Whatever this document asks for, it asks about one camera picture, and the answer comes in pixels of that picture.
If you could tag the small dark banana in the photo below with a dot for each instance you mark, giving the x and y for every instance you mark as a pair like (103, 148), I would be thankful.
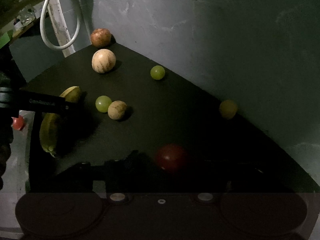
(71, 94)

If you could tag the red cherry tomato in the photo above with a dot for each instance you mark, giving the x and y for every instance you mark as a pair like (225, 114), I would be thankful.
(18, 123)
(169, 156)

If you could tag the green grape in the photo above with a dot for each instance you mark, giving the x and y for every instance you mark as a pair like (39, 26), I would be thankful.
(157, 72)
(102, 103)

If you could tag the round beige melon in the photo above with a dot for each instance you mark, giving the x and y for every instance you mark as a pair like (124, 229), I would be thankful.
(103, 60)

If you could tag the red apple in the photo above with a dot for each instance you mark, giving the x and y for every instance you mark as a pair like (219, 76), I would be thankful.
(100, 37)

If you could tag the small tan fruit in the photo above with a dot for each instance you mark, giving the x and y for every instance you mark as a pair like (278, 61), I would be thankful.
(228, 108)

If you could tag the metal baking tray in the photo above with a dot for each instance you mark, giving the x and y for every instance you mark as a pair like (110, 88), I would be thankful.
(17, 173)

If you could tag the green box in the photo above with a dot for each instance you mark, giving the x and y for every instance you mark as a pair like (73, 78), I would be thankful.
(6, 38)

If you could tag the large yellow banana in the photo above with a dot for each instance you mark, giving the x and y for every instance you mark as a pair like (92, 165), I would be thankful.
(46, 138)

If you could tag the small beige fruit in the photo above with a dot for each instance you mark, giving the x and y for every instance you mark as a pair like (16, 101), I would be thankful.
(117, 109)

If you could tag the clear plastic bottle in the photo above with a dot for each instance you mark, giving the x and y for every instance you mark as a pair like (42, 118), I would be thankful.
(26, 15)

